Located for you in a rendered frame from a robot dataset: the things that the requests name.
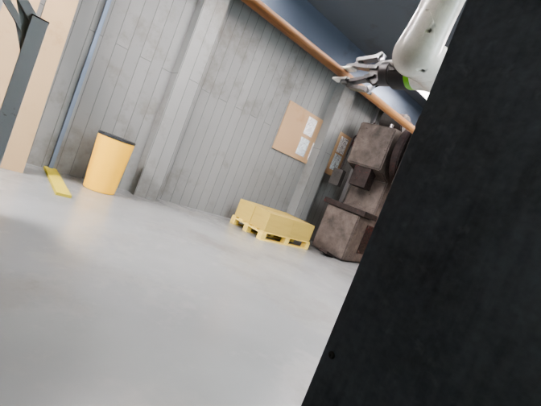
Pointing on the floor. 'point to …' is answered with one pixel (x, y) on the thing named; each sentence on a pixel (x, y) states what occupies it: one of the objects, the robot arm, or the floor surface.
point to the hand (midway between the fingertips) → (344, 74)
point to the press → (362, 188)
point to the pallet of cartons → (272, 224)
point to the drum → (107, 163)
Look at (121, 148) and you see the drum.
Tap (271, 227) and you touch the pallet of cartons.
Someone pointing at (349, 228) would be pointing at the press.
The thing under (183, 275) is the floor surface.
